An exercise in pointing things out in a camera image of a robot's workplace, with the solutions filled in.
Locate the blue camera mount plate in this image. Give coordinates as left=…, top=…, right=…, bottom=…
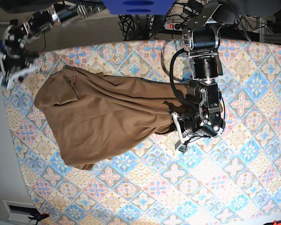
left=102, top=0, right=174, bottom=15

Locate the black power strip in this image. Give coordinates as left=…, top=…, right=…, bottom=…
left=163, top=22, right=187, bottom=31

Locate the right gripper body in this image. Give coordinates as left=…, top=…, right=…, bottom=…
left=0, top=52, right=39, bottom=89

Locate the white floor vent box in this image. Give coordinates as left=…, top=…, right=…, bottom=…
left=3, top=200, right=38, bottom=225

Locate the brown t-shirt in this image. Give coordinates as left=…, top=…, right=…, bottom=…
left=34, top=66, right=187, bottom=170

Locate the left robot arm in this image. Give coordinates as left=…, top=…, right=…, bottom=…
left=169, top=0, right=238, bottom=154

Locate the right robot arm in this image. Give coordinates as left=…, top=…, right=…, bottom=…
left=0, top=4, right=92, bottom=90

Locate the orange black spring clamp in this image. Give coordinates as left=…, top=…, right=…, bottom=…
left=28, top=213, right=50, bottom=222

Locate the red clamp bottom edge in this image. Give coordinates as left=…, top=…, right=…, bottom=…
left=269, top=220, right=281, bottom=225

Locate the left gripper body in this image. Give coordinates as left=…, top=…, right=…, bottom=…
left=170, top=111, right=211, bottom=154

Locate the patterned tablecloth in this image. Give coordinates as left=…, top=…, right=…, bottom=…
left=3, top=39, right=281, bottom=225

